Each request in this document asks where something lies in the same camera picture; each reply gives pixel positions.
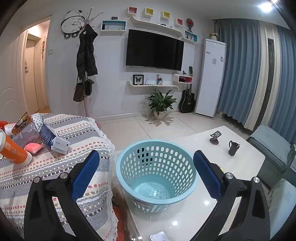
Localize hallway door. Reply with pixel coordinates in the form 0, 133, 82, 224
24, 39, 41, 110

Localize orange plastic bottle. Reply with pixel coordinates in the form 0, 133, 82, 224
0, 129, 33, 165

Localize small white box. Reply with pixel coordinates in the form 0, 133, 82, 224
5, 124, 18, 135

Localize pink soft packet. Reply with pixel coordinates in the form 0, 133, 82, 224
24, 142, 45, 154

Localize black acoustic guitar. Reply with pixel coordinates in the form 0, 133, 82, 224
179, 66, 196, 113

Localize long white box shelf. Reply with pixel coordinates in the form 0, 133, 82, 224
100, 20, 127, 32

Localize ceiling lamp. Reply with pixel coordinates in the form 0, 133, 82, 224
259, 0, 278, 12

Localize panda wall clock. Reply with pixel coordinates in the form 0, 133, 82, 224
61, 10, 83, 38

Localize blue and white curtain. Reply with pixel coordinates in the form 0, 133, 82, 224
211, 19, 296, 139

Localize black hanging bag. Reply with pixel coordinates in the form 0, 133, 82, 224
84, 78, 95, 96

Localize yellow snack packet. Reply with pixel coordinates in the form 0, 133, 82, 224
11, 112, 33, 135

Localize light blue plastic basket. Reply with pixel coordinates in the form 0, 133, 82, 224
115, 139, 199, 214

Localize pale cushioned stool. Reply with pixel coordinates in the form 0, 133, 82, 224
266, 178, 296, 241

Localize pink coat rack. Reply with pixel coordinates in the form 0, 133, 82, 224
79, 7, 102, 116

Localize black flat television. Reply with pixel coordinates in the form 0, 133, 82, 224
126, 29, 185, 71

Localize blue lined box shelf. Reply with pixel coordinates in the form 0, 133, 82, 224
184, 30, 197, 43

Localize white milk carton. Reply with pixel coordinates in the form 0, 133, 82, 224
38, 120, 71, 155

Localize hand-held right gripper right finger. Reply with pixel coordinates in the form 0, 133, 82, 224
185, 149, 271, 241

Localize black phone stand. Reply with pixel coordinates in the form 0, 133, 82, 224
209, 131, 223, 145

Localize potted flowers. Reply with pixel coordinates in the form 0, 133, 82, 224
206, 29, 219, 40

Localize white polka dot cloth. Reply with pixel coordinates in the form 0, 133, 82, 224
31, 113, 44, 130

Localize black cup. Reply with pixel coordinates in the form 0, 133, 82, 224
228, 140, 241, 156

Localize striped woven blanket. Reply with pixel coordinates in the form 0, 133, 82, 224
0, 113, 118, 241

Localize low curved white shelf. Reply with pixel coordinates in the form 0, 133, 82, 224
127, 80, 179, 91

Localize white paper sheet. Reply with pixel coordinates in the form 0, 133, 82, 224
150, 231, 171, 241

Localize white panelled door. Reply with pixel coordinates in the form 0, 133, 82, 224
0, 30, 26, 121

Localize black coat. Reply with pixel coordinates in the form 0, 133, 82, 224
76, 23, 99, 80

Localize clear plastic wrapper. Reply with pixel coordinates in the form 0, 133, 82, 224
11, 125, 47, 149

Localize oval pink lined shelf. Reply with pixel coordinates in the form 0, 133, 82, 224
172, 74, 193, 85

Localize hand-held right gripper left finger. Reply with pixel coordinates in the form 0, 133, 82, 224
24, 149, 104, 241

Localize green potted plant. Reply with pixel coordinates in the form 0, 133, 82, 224
142, 88, 175, 120

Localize blue cushioned stool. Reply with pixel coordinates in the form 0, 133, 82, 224
246, 124, 296, 174

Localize curved white wall shelf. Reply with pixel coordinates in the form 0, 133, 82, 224
129, 15, 197, 44

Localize brown hanging bag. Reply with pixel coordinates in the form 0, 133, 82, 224
73, 79, 85, 102

